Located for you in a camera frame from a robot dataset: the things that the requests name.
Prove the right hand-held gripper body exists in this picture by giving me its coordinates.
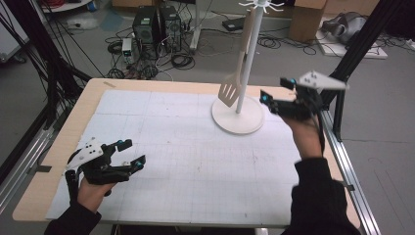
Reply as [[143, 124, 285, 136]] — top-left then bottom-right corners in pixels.
[[270, 70, 349, 121]]

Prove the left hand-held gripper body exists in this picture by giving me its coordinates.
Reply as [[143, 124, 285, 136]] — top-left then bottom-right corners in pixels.
[[64, 136, 131, 204]]

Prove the white utensil rack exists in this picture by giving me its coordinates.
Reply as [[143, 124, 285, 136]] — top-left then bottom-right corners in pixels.
[[210, 0, 287, 135]]

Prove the beige slotted spatula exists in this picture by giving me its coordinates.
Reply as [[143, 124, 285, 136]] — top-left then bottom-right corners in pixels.
[[217, 7, 257, 108]]

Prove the person's left hand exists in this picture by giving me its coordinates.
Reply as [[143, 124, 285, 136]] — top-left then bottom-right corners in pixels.
[[77, 178, 115, 213]]

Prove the person's right hand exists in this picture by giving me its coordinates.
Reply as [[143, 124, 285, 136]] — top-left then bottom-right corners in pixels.
[[282, 116, 324, 161]]

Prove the tall cardboard box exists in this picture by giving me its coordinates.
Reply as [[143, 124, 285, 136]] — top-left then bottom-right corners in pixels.
[[288, 0, 328, 43]]

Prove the white gridded mat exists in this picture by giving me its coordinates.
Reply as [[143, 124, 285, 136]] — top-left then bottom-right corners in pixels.
[[45, 89, 311, 228]]

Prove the white floor board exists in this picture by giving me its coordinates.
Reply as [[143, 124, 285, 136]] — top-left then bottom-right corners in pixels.
[[316, 30, 390, 60]]

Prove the flat black device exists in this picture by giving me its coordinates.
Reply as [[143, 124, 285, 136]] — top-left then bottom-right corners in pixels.
[[222, 16, 249, 32]]

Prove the grey bag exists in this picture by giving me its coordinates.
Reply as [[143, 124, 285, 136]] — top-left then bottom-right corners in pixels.
[[321, 12, 369, 45]]

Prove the white power supply unit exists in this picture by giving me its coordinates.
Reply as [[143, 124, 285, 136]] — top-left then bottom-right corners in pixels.
[[121, 37, 134, 65]]

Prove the wide cardboard box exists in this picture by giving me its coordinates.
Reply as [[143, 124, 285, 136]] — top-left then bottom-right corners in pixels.
[[323, 0, 381, 17]]

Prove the white stand leg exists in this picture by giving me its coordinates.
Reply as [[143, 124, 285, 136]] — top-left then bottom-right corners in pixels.
[[190, 0, 202, 51]]

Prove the black computer tower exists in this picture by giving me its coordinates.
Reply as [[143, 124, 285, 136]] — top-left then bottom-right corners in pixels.
[[159, 5, 182, 53], [132, 6, 161, 45]]

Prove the flat cardboard box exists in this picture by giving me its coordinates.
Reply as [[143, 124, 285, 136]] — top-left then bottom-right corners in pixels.
[[112, 0, 155, 9]]

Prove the round white table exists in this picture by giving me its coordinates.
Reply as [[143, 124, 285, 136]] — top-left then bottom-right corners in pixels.
[[40, 0, 94, 14]]

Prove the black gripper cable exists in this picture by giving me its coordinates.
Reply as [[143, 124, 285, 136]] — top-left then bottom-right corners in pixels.
[[312, 94, 327, 158]]

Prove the coiled black cable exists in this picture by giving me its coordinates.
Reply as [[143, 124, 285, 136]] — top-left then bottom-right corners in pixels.
[[256, 33, 318, 57]]

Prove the aluminium rail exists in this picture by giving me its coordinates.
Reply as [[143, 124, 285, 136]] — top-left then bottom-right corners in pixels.
[[0, 126, 55, 213], [319, 109, 382, 235]]

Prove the black metal frame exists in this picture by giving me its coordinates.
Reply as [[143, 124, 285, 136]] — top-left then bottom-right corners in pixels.
[[317, 0, 405, 142], [4, 0, 93, 129]]

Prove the tangle of black cables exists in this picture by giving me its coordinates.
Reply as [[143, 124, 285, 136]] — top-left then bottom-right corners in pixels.
[[104, 25, 197, 81]]

